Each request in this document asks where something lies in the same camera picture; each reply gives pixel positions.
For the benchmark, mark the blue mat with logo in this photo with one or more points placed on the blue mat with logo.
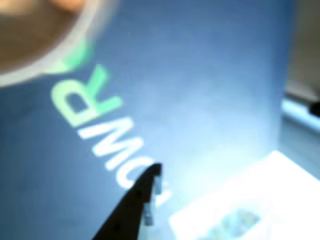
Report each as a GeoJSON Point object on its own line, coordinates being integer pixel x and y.
{"type": "Point", "coordinates": [187, 100]}

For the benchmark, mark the light blue flat object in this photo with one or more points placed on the light blue flat object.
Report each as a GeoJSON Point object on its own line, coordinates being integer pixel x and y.
{"type": "Point", "coordinates": [296, 113]}

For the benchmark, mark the round bamboo wooden box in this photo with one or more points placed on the round bamboo wooden box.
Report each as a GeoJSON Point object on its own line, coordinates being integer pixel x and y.
{"type": "Point", "coordinates": [32, 37]}

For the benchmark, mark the white paper sheet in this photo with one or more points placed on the white paper sheet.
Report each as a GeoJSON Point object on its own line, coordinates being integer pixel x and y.
{"type": "Point", "coordinates": [262, 195]}

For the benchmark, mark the small black object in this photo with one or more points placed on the small black object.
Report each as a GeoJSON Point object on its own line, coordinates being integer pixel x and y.
{"type": "Point", "coordinates": [315, 108]}

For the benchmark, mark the orange plush toy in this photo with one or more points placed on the orange plush toy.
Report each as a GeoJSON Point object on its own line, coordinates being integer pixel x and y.
{"type": "Point", "coordinates": [68, 4]}

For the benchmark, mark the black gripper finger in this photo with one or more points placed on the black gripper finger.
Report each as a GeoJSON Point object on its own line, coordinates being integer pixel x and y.
{"type": "Point", "coordinates": [132, 207]}

